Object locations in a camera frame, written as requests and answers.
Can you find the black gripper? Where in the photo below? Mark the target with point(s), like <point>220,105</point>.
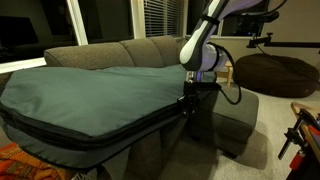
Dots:
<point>195,90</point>

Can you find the black and red clamp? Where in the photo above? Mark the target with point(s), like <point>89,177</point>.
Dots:
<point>293,133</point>

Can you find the grey fabric sofa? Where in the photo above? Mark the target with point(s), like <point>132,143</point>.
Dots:
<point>133,50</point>

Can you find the light wooden stool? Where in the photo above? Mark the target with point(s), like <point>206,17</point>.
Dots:
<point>228,71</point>

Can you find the cream carpet rug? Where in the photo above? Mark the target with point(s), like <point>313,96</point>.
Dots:
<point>266,126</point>

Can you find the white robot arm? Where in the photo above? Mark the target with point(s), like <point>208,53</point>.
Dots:
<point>196,46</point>

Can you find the dark brown bean bag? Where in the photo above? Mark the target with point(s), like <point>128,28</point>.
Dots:
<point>276,75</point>

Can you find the white window blinds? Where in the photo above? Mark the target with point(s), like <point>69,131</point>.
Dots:
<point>163,16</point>

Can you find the orange patterned blanket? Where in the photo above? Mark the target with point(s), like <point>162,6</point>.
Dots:
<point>23,163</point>

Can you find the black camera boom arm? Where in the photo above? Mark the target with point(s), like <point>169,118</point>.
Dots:
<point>290,44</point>

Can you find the white window frame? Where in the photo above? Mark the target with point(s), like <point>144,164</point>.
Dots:
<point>75,20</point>

